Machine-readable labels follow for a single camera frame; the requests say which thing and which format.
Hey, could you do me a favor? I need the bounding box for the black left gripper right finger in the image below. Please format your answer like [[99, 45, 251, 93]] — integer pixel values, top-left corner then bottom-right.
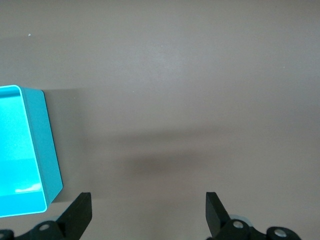
[[206, 191, 270, 240]]

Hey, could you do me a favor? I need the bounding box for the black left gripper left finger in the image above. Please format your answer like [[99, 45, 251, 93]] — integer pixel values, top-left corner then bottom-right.
[[13, 192, 93, 240]]

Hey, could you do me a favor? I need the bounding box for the teal plastic bin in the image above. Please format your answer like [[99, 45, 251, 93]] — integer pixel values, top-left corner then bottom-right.
[[0, 84, 64, 218]]

